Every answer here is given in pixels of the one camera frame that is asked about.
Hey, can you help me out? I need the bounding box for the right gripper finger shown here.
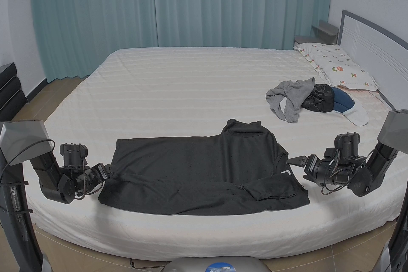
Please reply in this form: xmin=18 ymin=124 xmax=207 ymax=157
xmin=286 ymin=155 xmax=309 ymax=167

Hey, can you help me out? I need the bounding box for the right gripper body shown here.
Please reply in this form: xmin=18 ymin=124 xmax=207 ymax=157
xmin=303 ymin=154 xmax=339 ymax=186

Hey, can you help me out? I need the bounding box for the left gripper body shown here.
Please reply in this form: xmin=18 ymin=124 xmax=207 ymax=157
xmin=84 ymin=163 xmax=113 ymax=190

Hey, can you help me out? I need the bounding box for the black T-shirt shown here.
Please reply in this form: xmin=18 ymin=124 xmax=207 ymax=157
xmin=97 ymin=119 xmax=310 ymax=216

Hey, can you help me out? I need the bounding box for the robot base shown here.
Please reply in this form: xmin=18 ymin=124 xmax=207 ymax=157
xmin=159 ymin=256 xmax=271 ymax=272

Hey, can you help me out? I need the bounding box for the grey garment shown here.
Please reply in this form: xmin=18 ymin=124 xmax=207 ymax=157
xmin=265 ymin=79 xmax=316 ymax=123

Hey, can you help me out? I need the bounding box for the black shiny garment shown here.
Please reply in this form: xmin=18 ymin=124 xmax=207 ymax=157
xmin=301 ymin=83 xmax=335 ymax=113

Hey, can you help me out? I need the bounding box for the white garment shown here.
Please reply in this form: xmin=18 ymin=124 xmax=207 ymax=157
xmin=343 ymin=102 xmax=370 ymax=126

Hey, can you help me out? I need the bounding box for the dark blue garment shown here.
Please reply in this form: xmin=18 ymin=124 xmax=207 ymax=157
xmin=330 ymin=87 xmax=357 ymax=114

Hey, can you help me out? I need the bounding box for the white printed pillow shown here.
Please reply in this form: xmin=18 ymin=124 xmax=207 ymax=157
xmin=293 ymin=43 xmax=380 ymax=92

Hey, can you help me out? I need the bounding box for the black chest of drawers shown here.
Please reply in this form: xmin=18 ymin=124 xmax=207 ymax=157
xmin=0 ymin=62 xmax=27 ymax=120

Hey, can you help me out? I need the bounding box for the bed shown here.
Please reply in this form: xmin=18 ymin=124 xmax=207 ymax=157
xmin=25 ymin=9 xmax=408 ymax=262

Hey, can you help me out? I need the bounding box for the grey bedside table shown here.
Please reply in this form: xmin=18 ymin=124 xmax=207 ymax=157
xmin=294 ymin=20 xmax=339 ymax=46

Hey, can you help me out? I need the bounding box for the black cable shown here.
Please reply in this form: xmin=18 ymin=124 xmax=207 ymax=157
xmin=128 ymin=259 xmax=170 ymax=269
xmin=5 ymin=138 xmax=56 ymax=167

